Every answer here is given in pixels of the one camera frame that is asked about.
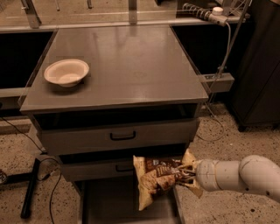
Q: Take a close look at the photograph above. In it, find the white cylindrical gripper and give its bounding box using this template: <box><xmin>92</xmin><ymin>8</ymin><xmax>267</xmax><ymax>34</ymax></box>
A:
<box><xmin>181</xmin><ymin>149</ymin><xmax>219</xmax><ymax>198</ymax></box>

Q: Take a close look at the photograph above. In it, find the brown chip bag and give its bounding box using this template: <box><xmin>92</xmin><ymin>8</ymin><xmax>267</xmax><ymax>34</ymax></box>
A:
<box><xmin>133</xmin><ymin>156</ymin><xmax>195</xmax><ymax>211</ymax></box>

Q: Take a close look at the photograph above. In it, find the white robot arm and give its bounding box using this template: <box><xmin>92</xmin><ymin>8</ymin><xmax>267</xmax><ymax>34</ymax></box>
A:
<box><xmin>182</xmin><ymin>149</ymin><xmax>280</xmax><ymax>202</ymax></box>

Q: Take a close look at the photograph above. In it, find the grey top drawer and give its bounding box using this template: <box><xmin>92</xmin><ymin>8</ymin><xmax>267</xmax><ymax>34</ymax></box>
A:
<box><xmin>38</xmin><ymin>119</ymin><xmax>200</xmax><ymax>156</ymax></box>

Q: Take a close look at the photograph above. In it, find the grey drawer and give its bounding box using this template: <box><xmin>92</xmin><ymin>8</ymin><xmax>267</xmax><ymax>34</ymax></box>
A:
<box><xmin>38</xmin><ymin>119</ymin><xmax>200</xmax><ymax>156</ymax></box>
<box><xmin>61</xmin><ymin>157</ymin><xmax>134</xmax><ymax>182</ymax></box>
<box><xmin>80</xmin><ymin>175</ymin><xmax>186</xmax><ymax>224</ymax></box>

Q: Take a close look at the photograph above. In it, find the grey middle drawer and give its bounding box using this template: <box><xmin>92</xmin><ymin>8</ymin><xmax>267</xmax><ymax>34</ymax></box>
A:
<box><xmin>61</xmin><ymin>157</ymin><xmax>134</xmax><ymax>182</ymax></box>

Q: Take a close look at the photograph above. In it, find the grey bottom drawer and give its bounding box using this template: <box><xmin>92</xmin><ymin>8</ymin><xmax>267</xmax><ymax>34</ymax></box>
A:
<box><xmin>80</xmin><ymin>175</ymin><xmax>186</xmax><ymax>224</ymax></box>

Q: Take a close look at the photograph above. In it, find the grey drawer cabinet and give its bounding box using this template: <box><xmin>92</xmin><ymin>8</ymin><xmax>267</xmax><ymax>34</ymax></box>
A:
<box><xmin>18</xmin><ymin>24</ymin><xmax>210</xmax><ymax>187</ymax></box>

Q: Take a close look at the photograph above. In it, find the white paper bowl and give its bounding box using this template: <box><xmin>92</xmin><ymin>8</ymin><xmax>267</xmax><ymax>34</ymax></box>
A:
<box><xmin>44</xmin><ymin>59</ymin><xmax>89</xmax><ymax>88</ymax></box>

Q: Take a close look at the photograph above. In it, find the white power strip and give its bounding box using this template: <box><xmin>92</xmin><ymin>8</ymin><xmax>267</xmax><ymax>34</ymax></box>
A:
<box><xmin>182</xmin><ymin>3</ymin><xmax>228</xmax><ymax>26</ymax></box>

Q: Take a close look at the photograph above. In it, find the black metal stand leg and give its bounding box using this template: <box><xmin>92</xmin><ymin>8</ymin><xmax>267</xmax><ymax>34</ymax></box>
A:
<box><xmin>20</xmin><ymin>158</ymin><xmax>40</xmax><ymax>219</ymax></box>

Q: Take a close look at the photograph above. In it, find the black top drawer handle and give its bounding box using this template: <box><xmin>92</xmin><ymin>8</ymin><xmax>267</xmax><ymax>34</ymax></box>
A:
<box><xmin>109</xmin><ymin>131</ymin><xmax>137</xmax><ymax>141</ymax></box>

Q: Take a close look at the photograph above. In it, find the black drawer handle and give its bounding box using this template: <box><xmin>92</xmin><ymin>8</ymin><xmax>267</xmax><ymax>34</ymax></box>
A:
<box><xmin>109</xmin><ymin>131</ymin><xmax>137</xmax><ymax>141</ymax></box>
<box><xmin>115</xmin><ymin>164</ymin><xmax>134</xmax><ymax>172</ymax></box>

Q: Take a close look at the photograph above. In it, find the black middle drawer handle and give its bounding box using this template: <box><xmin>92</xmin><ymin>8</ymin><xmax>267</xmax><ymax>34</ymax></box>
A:
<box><xmin>115</xmin><ymin>164</ymin><xmax>134</xmax><ymax>172</ymax></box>

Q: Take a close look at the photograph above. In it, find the grey side bracket box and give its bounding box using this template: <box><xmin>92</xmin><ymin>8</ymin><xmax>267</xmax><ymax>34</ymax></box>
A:
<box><xmin>199</xmin><ymin>73</ymin><xmax>235</xmax><ymax>94</ymax></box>

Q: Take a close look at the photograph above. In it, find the black floor cable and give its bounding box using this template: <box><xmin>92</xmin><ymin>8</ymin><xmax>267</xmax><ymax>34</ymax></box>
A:
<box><xmin>0</xmin><ymin>116</ymin><xmax>63</xmax><ymax>224</ymax></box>

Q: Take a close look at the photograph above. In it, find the white power cable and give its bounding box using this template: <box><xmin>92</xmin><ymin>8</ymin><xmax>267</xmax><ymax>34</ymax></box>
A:
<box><xmin>197</xmin><ymin>22</ymin><xmax>233</xmax><ymax>143</ymax></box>

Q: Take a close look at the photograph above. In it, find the metal frame post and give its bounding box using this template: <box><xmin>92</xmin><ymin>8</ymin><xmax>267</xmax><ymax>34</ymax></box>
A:
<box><xmin>20</xmin><ymin>0</ymin><xmax>42</xmax><ymax>29</ymax></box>

